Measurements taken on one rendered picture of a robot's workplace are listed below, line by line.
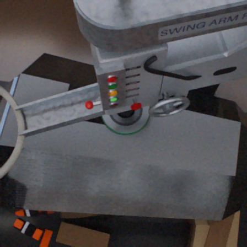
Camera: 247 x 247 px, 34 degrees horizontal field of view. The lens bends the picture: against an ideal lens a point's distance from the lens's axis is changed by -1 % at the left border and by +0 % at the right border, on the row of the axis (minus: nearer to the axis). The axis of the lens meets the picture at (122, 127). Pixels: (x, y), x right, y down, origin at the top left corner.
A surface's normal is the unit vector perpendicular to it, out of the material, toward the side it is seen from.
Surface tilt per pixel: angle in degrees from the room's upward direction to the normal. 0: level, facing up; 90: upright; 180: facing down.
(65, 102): 9
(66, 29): 0
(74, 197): 45
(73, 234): 0
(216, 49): 4
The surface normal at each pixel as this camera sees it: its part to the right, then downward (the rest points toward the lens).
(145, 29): 0.23, 0.92
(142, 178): -0.11, 0.44
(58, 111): -0.15, -0.28
